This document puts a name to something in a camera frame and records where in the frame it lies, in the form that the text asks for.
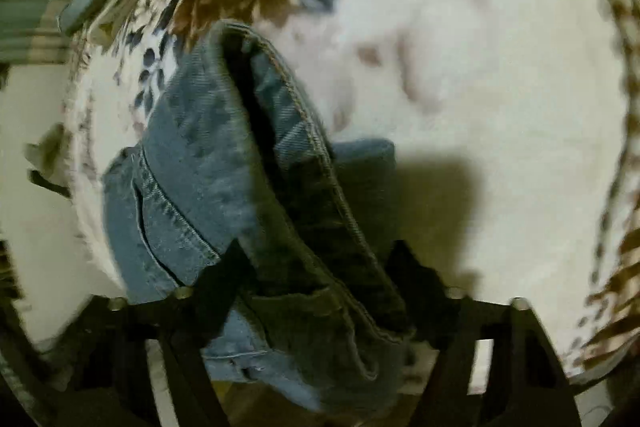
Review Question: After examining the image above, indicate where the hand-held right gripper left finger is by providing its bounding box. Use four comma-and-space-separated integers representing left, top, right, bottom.
60, 239, 261, 427

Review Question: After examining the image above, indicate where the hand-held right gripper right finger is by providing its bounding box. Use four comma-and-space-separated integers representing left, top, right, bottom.
387, 241, 583, 427

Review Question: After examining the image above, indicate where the black garment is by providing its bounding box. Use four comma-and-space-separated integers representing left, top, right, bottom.
29, 169, 71, 198

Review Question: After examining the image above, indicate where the floral blanket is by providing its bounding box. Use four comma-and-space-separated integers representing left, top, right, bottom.
60, 0, 640, 383

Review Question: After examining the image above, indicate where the grey garment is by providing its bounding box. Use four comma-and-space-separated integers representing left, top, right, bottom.
25, 124, 71, 188

